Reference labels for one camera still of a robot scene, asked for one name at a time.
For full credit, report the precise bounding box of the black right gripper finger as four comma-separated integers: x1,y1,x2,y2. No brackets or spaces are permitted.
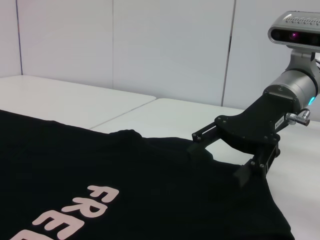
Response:
232,141,282,188
186,121,221,161

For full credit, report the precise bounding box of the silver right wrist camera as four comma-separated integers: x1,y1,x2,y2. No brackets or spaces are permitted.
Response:
267,10,320,53

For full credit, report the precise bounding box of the black shirt with FREE print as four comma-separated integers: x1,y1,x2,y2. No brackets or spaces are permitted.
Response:
0,109,296,240

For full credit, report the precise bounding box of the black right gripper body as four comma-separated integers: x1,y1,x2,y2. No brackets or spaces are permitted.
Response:
214,90,298,155

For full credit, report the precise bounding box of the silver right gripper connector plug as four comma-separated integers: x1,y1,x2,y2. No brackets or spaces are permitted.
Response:
286,109,311,126

